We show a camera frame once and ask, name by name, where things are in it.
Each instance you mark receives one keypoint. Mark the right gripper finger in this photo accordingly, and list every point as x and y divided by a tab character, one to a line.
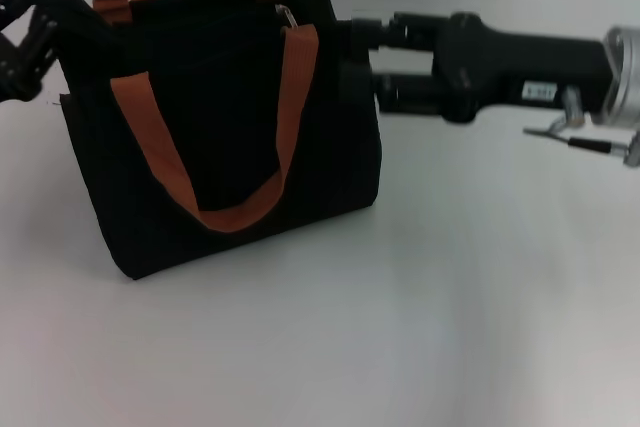
400	29
405	94

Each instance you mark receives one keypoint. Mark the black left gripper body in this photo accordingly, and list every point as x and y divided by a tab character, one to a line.
6	57

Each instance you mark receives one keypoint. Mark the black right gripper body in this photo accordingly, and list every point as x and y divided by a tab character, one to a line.
525	67

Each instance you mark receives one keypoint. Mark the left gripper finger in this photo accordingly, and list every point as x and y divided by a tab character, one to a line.
40	57
75	2

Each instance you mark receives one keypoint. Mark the silver zipper pull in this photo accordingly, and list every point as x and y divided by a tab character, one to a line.
289	17

